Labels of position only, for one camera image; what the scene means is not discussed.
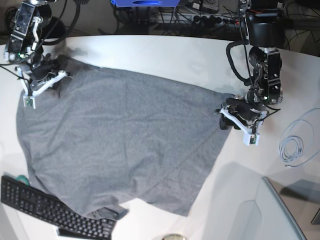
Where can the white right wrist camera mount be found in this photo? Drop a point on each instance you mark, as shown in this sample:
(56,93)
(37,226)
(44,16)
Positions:
(34,88)

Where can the round metal tin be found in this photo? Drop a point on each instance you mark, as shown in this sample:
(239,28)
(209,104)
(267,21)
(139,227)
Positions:
(173,236)

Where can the grey t-shirt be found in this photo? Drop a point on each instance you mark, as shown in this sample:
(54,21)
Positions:
(107,136)

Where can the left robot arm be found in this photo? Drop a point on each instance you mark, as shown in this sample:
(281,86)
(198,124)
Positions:
(262,31)

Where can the blue box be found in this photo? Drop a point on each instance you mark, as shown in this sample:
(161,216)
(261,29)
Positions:
(145,3)

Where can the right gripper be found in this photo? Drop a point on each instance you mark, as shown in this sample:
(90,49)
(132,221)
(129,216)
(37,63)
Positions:
(40,69)

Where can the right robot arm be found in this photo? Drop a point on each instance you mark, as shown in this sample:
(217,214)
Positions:
(33,25)

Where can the green tape roll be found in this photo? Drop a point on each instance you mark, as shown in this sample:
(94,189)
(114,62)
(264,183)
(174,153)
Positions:
(23,179)

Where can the black power strip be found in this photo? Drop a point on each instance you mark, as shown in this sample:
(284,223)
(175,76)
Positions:
(210,21)

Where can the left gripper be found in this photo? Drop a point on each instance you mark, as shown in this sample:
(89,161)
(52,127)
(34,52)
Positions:
(249,114)

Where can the black keyboard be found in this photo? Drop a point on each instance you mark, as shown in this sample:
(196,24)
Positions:
(51,210)

